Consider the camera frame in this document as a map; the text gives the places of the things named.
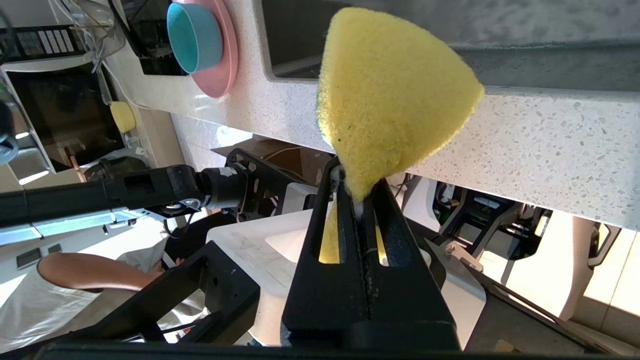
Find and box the stainless steel sink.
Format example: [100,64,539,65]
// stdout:
[260,0,640,93]

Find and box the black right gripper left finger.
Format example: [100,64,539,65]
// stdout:
[281,157,372,350]

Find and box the white shirt person torso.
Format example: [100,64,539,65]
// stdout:
[0,250,211,343]

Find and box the pink plate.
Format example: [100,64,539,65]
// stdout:
[172,0,239,99]

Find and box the teal bowl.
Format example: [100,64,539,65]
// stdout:
[166,2,223,75]

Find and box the dark monitor screen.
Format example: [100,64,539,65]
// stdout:
[5,65,126,173]

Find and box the bare person forearm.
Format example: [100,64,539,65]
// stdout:
[37,251,166,293]

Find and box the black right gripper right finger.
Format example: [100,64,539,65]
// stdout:
[357,177,461,350]

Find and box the yellow green sponge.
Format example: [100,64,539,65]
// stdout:
[316,6,485,266]

